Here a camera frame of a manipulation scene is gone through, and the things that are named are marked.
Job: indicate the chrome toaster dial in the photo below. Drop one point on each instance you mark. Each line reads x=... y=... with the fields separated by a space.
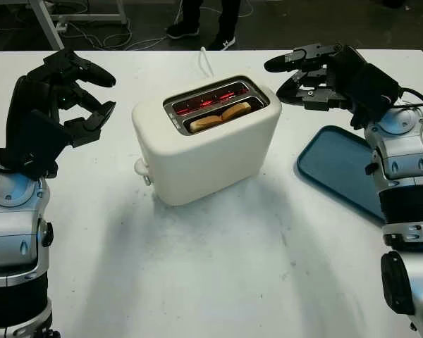
x=147 y=180

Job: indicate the white metal table frame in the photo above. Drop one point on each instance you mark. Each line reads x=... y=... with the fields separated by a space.
x=47 y=24

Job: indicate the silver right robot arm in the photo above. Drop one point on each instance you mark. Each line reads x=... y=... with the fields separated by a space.
x=398 y=148

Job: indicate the blue plastic tray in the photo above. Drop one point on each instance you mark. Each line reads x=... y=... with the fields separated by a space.
x=335 y=165

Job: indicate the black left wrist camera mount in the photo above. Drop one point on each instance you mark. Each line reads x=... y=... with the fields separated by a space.
x=46 y=141

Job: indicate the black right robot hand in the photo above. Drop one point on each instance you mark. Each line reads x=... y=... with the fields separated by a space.
x=366 y=88

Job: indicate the white toaster lever knob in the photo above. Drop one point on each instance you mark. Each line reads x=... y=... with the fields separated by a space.
x=141 y=167

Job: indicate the white power strip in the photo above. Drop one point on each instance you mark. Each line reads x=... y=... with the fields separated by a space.
x=61 y=27

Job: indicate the white two-slot toaster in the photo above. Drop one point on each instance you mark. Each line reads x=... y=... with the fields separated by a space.
x=211 y=155

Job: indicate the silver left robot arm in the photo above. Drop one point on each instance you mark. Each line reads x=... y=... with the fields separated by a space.
x=10 y=218

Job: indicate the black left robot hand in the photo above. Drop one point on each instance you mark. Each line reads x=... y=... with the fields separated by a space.
x=21 y=105

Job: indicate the browned toast slice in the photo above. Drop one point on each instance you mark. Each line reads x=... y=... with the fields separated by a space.
x=206 y=123

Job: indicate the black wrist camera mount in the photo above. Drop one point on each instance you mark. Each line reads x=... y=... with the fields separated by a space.
x=359 y=119
x=46 y=141

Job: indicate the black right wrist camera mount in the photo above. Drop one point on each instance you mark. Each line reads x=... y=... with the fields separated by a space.
x=359 y=119

